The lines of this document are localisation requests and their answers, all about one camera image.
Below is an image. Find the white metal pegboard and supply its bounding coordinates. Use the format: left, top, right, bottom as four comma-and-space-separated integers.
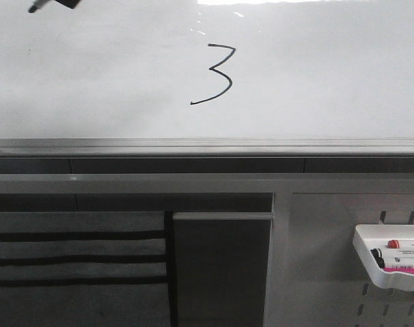
264, 193, 414, 326

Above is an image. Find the red-capped white marker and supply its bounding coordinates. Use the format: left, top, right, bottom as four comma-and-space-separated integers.
387, 239, 414, 249

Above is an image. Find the dark grey panel board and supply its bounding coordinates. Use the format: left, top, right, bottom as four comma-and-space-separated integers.
174, 212, 273, 326

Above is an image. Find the white whiteboard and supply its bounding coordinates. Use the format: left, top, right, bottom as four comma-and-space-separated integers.
0, 1, 414, 139

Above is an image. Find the lower black-capped white marker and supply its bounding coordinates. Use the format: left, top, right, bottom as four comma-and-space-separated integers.
375, 257, 414, 269

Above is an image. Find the white plastic marker bin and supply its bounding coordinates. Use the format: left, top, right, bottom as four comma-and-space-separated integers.
353, 224, 414, 292

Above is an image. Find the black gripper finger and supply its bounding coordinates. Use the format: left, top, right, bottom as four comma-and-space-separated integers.
55, 0, 81, 9

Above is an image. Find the black-capped white marker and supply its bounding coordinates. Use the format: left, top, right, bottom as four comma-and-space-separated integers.
375, 257, 414, 269
370, 248, 414, 259

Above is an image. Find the white black-tipped whiteboard marker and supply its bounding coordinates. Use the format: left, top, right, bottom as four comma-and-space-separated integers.
28, 0, 51, 14

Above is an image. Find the upper black-capped white marker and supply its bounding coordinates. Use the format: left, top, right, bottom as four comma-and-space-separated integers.
370, 248, 414, 259

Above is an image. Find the grey aluminium whiteboard tray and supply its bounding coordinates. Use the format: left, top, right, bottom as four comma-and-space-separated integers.
0, 138, 414, 157

